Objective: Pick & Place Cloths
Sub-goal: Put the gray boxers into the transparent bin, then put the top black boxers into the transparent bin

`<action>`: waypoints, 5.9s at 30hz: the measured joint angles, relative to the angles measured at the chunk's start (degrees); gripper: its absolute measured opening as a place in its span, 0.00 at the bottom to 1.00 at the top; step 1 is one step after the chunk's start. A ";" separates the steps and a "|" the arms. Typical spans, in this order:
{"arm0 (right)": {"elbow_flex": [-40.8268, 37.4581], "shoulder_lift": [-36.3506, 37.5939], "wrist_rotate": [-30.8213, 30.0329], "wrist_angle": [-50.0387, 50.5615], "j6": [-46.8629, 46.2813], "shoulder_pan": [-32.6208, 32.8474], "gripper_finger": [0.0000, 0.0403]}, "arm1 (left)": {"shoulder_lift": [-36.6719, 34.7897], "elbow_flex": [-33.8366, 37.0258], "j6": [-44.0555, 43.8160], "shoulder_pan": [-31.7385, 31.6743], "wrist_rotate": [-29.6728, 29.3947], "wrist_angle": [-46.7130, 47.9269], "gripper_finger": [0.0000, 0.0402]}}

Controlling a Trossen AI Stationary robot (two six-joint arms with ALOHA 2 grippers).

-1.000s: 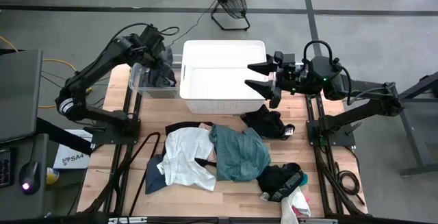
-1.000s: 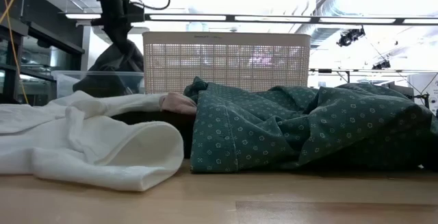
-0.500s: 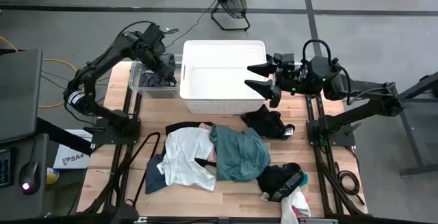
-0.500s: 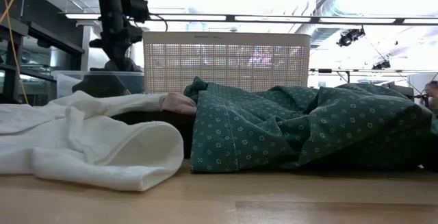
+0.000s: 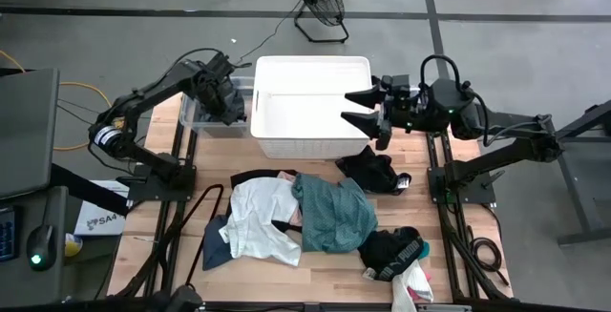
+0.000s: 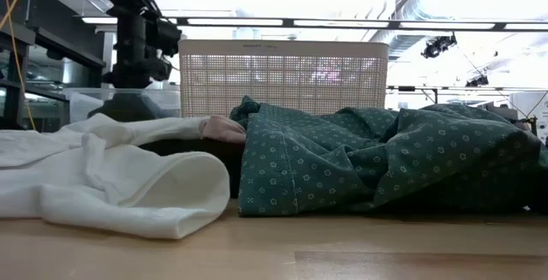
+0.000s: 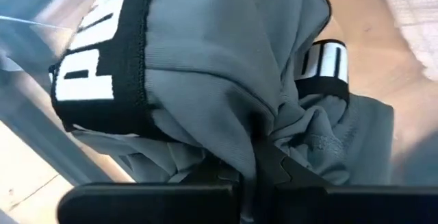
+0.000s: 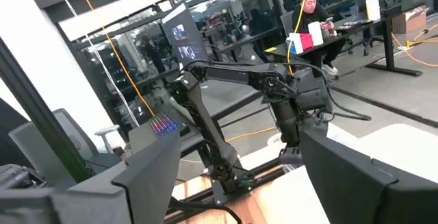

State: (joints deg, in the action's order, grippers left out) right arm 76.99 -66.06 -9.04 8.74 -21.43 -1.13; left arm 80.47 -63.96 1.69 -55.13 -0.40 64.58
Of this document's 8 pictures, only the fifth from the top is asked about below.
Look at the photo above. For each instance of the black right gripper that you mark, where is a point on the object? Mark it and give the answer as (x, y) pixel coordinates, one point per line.
(406, 111)

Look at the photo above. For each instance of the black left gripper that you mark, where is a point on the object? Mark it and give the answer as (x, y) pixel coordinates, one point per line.
(217, 80)

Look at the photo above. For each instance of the pink cloth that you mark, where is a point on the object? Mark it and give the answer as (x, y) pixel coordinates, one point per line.
(288, 175)

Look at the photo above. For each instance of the white garment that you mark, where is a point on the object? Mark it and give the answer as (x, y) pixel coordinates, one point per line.
(258, 207)

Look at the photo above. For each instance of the green floral print shirt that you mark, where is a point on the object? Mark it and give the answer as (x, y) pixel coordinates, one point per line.
(334, 216)

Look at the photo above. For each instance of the dark navy garment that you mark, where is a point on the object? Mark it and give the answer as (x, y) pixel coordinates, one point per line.
(215, 250)

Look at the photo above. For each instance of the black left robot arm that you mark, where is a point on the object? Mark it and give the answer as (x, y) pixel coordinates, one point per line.
(157, 85)

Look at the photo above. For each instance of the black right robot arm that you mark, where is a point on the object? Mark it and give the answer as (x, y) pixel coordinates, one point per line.
(506, 154)

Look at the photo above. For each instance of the clear plastic bin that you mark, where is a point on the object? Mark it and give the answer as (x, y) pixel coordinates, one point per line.
(200, 121)

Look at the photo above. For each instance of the white perforated laundry basket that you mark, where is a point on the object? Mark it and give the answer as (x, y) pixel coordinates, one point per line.
(310, 102)

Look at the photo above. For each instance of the black garment with label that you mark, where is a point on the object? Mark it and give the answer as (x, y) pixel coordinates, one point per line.
(370, 171)

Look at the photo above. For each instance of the black Puma underwear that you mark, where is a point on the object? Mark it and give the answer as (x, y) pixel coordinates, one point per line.
(382, 250)

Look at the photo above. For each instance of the small teal cloth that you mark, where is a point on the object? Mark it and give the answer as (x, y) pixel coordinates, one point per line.
(424, 250)

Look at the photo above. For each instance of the black desk leg bar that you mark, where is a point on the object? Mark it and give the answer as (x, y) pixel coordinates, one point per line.
(86, 188)

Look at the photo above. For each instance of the white pink sock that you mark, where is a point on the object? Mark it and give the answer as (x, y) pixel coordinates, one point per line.
(406, 283)

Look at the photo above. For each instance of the white printed cardboard box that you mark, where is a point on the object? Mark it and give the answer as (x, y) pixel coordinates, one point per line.
(95, 216)

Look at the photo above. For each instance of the small yellow object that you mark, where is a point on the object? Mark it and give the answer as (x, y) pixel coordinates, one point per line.
(72, 247)

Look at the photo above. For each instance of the black computer mouse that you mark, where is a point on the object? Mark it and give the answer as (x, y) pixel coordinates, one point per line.
(40, 245)

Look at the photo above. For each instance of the black backlit keyboard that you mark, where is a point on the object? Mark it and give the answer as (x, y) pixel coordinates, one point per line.
(7, 235)

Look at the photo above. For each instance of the dark grey desk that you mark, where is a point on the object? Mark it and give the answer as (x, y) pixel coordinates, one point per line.
(19, 283)

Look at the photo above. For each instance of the black aluminium frame rail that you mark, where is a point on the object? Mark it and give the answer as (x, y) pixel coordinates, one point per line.
(452, 226)
(168, 255)

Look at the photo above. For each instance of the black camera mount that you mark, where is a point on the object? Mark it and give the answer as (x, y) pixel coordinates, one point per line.
(179, 300)

